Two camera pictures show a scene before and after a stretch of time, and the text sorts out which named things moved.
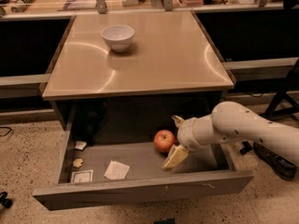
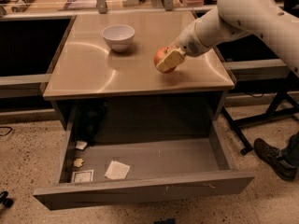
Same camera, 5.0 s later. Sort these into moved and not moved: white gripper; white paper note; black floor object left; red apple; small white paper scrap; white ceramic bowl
Moved: red apple; white gripper
Not moved: white ceramic bowl; white paper note; small white paper scrap; black floor object left
